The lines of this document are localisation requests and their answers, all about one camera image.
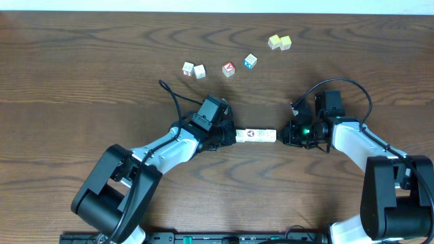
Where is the blue and white block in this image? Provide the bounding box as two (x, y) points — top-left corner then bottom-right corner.
(244, 54), (258, 69)

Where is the red letter A block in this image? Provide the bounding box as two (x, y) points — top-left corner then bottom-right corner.
(222, 62), (236, 77)

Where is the plain white block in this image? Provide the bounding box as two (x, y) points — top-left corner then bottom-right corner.
(193, 64), (206, 79)

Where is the white block red side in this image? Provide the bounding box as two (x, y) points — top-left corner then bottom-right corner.
(182, 62), (195, 77)

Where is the bright yellow block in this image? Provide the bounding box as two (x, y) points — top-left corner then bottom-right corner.
(279, 35), (292, 51)

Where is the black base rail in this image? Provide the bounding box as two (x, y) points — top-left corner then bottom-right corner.
(58, 230), (330, 244)

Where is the pale yellow block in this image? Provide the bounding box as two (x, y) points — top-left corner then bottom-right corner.
(268, 35), (281, 49)

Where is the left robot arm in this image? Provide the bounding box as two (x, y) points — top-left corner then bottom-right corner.
(71, 95), (236, 243)

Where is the block with red emblem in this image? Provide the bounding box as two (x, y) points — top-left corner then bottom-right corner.
(244, 129), (258, 142)

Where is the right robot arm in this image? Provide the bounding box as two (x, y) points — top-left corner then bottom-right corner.
(277, 91), (433, 243)

